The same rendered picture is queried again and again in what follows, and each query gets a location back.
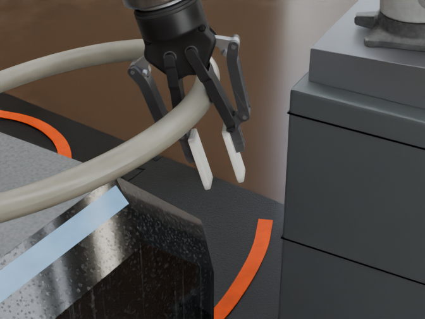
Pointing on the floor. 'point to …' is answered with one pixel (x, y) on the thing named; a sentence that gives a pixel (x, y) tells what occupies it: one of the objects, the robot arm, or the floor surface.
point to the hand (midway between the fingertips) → (217, 156)
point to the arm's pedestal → (353, 207)
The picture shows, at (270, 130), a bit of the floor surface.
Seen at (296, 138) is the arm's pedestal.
